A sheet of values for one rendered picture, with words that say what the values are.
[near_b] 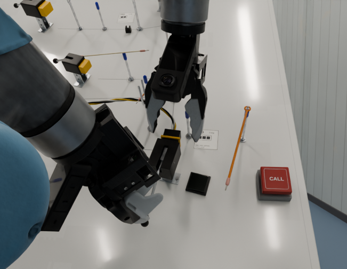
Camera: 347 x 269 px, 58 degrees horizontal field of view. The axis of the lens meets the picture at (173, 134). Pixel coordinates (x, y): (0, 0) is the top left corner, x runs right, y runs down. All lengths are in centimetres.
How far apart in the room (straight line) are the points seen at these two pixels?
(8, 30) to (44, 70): 4
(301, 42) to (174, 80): 420
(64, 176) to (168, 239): 25
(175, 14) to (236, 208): 35
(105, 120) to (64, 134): 5
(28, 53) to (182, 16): 25
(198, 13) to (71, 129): 27
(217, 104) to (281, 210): 27
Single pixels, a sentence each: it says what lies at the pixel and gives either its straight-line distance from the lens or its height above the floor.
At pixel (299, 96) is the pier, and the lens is 455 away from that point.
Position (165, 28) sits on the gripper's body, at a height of 135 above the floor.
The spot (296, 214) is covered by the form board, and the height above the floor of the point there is 105.
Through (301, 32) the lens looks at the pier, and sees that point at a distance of 465.
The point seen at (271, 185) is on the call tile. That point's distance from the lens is 58.
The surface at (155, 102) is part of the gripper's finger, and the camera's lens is 56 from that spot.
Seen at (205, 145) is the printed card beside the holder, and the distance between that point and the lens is 65.
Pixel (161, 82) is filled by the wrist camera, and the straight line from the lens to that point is 46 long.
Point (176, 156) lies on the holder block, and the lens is 55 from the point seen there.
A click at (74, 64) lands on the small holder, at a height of 133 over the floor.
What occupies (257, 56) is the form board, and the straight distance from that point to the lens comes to 83.
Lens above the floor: 124
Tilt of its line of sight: 5 degrees down
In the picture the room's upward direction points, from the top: straight up
